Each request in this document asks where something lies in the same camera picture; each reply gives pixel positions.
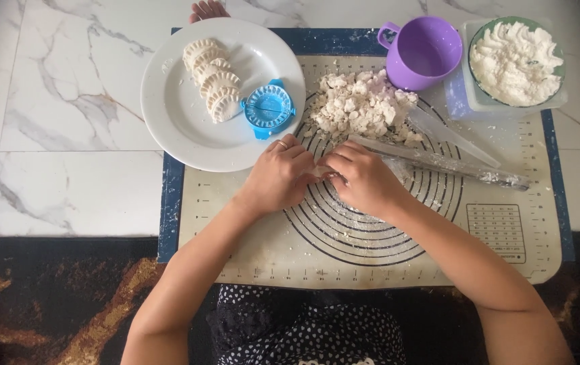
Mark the person's right hand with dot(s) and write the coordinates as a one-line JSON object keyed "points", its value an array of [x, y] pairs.
{"points": [[371, 182]]}

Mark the person's left hand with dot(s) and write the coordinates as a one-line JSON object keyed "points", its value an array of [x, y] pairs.
{"points": [[274, 177]]}

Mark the small dough piece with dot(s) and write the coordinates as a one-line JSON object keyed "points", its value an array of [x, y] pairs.
{"points": [[322, 175]]}

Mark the blue plastic dumpling press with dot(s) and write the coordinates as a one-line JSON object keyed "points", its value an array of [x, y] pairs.
{"points": [[268, 109]]}

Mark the clear floured rolling pin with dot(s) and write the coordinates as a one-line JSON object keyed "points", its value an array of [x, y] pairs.
{"points": [[447, 165]]}

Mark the pile of dough crumbs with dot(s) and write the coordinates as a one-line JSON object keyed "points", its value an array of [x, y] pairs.
{"points": [[363, 104]]}

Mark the beige blue-edged baking mat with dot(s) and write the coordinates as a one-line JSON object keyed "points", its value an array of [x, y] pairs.
{"points": [[229, 243]]}

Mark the clear plastic strip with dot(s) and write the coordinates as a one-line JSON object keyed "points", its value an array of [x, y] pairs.
{"points": [[449, 136]]}

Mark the white round plate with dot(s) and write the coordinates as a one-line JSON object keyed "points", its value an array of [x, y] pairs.
{"points": [[183, 116]]}

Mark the row of crimped dumplings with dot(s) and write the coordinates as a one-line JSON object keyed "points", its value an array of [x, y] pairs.
{"points": [[216, 78]]}

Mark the clear square plastic container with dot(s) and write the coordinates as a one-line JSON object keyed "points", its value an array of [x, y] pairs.
{"points": [[477, 110]]}

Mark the purple plastic cup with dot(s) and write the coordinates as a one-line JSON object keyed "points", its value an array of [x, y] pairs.
{"points": [[421, 56]]}

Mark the black white-dotted dress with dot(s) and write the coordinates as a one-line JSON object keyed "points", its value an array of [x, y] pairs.
{"points": [[310, 329]]}

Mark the white flour heap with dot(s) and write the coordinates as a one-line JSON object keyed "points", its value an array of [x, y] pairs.
{"points": [[515, 63]]}

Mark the green-rimmed bowl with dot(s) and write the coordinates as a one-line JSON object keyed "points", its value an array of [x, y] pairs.
{"points": [[559, 76]]}

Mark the black gold patterned rug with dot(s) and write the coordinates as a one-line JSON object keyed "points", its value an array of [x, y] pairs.
{"points": [[41, 304]]}

